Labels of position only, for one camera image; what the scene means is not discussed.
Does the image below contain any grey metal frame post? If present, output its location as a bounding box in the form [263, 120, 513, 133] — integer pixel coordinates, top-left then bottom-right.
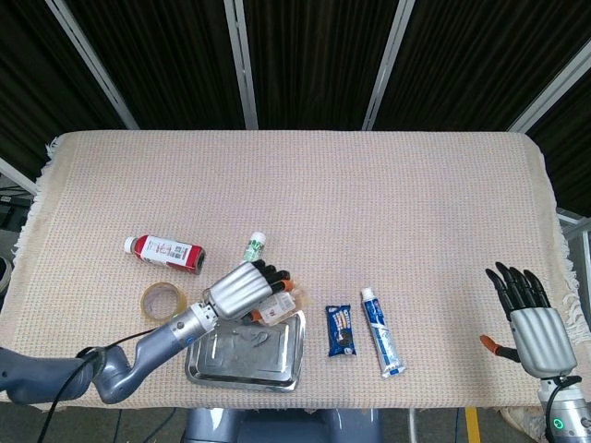
[506, 43, 591, 135]
[361, 0, 416, 131]
[0, 155, 39, 198]
[223, 0, 259, 130]
[44, 0, 140, 131]

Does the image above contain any silver metal tray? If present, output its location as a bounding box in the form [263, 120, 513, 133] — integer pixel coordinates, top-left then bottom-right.
[184, 308, 308, 393]

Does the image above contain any clear yellowish tape roll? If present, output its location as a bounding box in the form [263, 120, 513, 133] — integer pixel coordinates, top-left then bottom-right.
[139, 281, 189, 322]

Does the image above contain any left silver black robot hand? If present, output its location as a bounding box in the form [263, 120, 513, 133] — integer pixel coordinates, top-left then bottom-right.
[201, 258, 296, 324]

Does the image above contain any clear bag of snacks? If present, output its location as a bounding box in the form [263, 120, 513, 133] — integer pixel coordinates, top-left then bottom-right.
[251, 288, 311, 327]

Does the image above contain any black pleated curtain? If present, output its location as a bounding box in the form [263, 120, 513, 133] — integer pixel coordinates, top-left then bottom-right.
[0, 0, 591, 218]

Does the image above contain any grey-blue robot torso base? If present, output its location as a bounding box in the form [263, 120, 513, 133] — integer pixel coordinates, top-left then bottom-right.
[183, 406, 384, 443]

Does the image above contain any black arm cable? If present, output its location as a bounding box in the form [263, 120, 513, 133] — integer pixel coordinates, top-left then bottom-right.
[35, 322, 163, 443]

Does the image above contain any small white green-label bottle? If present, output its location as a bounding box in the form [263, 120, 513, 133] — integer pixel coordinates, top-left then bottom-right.
[241, 232, 268, 264]

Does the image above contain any beige woven tablecloth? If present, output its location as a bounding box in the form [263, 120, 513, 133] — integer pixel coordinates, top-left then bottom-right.
[0, 130, 583, 414]

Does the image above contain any white blue toothpaste tube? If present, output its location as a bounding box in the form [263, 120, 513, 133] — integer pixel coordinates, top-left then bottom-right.
[359, 287, 407, 379]

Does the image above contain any red label juice bottle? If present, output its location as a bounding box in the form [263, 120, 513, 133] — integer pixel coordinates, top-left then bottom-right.
[123, 233, 207, 277]

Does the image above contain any blue Oreo cookie pack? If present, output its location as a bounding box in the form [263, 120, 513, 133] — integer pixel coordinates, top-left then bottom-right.
[325, 304, 357, 358]

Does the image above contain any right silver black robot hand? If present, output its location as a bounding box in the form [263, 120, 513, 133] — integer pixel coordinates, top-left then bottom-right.
[478, 261, 578, 380]

